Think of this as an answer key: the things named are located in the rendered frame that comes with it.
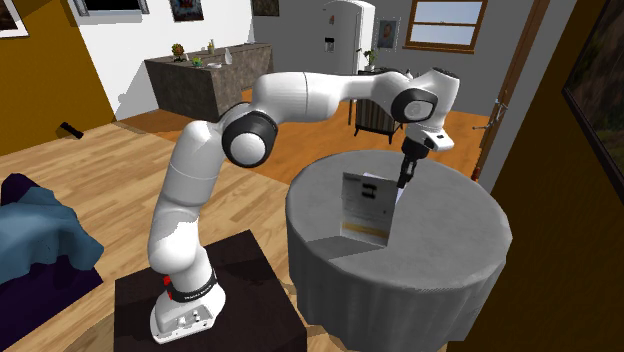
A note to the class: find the dark stone kitchen counter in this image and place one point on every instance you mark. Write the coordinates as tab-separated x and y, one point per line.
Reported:
195	88

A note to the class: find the black cylinder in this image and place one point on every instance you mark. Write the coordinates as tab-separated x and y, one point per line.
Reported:
71	130

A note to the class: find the white refrigerator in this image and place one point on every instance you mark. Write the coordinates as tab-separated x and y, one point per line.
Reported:
346	34

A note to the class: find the white framed wall picture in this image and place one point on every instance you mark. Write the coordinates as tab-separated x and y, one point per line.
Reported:
10	17

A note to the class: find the brown framed door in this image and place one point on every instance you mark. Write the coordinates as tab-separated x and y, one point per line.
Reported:
509	83

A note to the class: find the grey framed dark picture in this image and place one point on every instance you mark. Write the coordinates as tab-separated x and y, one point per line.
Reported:
112	5

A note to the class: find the dark robot stand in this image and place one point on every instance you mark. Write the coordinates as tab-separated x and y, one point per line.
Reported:
253	302

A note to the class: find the grey flat box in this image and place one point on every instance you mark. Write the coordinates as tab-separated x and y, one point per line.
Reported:
365	209

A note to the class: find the round table with grey cloth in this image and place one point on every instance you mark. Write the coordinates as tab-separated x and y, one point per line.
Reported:
438	244

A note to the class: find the dark framed landscape picture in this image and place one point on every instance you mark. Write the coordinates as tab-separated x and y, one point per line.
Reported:
602	92

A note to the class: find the grey framed portrait picture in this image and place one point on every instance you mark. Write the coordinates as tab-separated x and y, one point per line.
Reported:
387	34

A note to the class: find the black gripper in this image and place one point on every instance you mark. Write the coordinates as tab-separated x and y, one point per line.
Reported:
414	148

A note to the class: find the wooden framed window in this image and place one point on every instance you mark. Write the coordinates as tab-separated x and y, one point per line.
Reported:
443	24

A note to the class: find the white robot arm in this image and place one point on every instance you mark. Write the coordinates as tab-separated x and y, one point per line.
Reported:
187	175

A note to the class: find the dark wooden side table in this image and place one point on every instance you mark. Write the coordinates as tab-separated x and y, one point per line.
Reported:
373	119

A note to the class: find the dark framed colourful picture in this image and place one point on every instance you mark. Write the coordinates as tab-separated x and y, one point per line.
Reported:
186	10

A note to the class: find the small dark wall picture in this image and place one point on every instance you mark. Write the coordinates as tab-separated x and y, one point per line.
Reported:
265	7

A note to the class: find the blue blanket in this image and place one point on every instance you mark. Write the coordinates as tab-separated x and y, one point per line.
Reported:
39	229

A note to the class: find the dark purple bed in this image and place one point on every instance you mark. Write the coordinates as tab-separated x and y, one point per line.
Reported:
44	297

